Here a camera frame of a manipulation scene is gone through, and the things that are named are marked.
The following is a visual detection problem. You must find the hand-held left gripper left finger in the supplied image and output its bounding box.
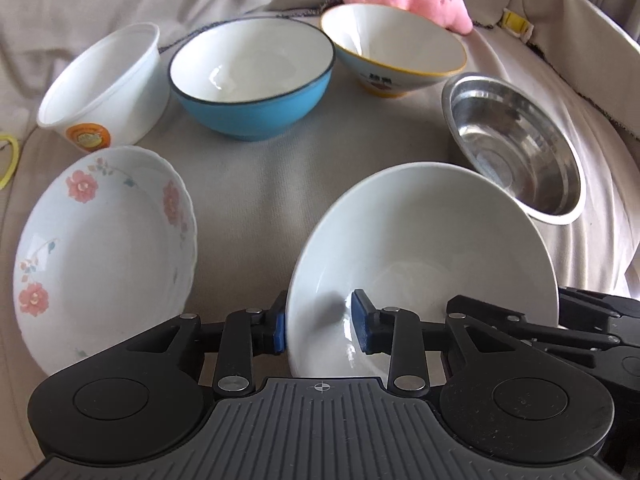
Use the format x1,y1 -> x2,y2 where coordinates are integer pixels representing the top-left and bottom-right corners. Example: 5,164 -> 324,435
125,292 -> 288,396

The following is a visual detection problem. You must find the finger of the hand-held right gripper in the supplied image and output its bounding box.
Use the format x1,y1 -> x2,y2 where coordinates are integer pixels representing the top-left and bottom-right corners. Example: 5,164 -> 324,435
446,286 -> 640,361

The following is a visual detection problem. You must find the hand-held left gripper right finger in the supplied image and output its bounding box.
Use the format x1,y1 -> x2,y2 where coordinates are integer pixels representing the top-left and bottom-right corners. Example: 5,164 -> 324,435
351,289 -> 506,395

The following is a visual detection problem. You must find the white floral plate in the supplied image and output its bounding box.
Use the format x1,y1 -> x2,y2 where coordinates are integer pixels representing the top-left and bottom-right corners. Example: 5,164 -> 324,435
13,145 -> 198,377

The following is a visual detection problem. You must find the stainless steel bowl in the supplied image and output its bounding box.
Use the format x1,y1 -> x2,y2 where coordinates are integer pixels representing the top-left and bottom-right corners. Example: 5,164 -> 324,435
441,73 -> 587,226

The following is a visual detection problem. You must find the blue ceramic bowl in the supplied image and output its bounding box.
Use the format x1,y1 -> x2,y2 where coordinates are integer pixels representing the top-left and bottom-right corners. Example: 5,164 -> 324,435
167,17 -> 335,142

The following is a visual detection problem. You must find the white conical bowl yellow rim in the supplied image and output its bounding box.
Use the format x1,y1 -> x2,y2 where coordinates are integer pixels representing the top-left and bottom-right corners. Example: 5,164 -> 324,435
320,3 -> 468,99

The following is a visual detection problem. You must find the white plastic bowl orange label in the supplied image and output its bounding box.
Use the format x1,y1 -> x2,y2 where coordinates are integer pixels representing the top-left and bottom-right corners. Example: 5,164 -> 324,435
37,22 -> 162,154

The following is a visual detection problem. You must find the beige sofa cover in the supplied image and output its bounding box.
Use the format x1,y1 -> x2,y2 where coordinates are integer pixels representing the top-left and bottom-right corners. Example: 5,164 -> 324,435
0,0 -> 640,386

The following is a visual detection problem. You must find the yellow plastic clip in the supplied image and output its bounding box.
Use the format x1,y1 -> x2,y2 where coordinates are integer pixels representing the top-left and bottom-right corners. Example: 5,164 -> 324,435
501,8 -> 532,41

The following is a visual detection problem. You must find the yellow elastic band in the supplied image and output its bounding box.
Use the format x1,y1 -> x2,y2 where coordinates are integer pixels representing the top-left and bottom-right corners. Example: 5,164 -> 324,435
0,133 -> 21,191

